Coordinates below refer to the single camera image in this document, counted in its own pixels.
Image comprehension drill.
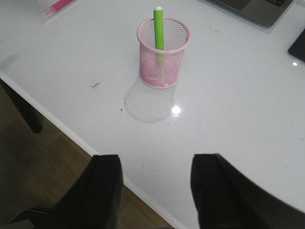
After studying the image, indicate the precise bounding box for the green highlighter pen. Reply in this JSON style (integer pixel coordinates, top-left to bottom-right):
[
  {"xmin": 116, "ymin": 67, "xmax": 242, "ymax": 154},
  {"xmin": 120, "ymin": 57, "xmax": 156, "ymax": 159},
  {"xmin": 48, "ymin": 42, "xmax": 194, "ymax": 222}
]
[{"xmin": 153, "ymin": 6, "xmax": 165, "ymax": 72}]

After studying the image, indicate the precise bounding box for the pink highlighter pen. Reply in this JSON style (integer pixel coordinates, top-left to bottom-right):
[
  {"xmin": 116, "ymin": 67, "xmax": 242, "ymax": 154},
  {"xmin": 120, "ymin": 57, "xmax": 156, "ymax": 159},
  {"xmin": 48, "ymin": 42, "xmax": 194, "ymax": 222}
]
[{"xmin": 39, "ymin": 0, "xmax": 78, "ymax": 25}]

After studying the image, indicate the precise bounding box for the dark table leg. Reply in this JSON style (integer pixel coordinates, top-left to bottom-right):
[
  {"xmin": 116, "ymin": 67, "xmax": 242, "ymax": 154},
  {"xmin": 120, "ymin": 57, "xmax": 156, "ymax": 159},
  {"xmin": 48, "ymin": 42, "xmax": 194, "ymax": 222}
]
[{"xmin": 0, "ymin": 79, "xmax": 42, "ymax": 134}]

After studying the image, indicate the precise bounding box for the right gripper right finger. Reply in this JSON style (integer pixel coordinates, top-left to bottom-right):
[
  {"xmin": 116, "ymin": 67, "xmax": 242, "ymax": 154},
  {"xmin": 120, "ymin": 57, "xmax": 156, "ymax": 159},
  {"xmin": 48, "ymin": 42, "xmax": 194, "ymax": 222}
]
[{"xmin": 190, "ymin": 154, "xmax": 305, "ymax": 229}]

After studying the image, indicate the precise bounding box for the grey laptop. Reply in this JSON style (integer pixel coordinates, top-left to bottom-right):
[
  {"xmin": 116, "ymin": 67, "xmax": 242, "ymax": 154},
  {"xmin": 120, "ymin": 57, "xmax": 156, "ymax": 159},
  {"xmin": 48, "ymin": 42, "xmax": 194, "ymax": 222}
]
[{"xmin": 208, "ymin": 0, "xmax": 293, "ymax": 28}]

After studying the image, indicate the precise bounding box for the pink mesh pen holder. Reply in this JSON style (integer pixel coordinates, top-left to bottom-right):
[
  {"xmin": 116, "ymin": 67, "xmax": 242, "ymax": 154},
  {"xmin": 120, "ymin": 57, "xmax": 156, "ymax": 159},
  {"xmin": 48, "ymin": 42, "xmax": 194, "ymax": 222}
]
[{"xmin": 137, "ymin": 17, "xmax": 191, "ymax": 89}]

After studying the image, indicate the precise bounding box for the black mouse pad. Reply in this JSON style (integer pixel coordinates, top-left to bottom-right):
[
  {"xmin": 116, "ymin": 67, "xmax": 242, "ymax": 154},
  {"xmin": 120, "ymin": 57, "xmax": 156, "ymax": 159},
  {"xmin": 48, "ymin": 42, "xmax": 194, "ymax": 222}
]
[{"xmin": 288, "ymin": 30, "xmax": 305, "ymax": 62}]

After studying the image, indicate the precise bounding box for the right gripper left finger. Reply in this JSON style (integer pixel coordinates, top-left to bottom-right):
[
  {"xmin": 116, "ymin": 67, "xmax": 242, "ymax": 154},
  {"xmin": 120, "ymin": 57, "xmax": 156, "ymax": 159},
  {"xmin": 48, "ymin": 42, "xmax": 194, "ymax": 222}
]
[{"xmin": 12, "ymin": 155, "xmax": 123, "ymax": 229}]

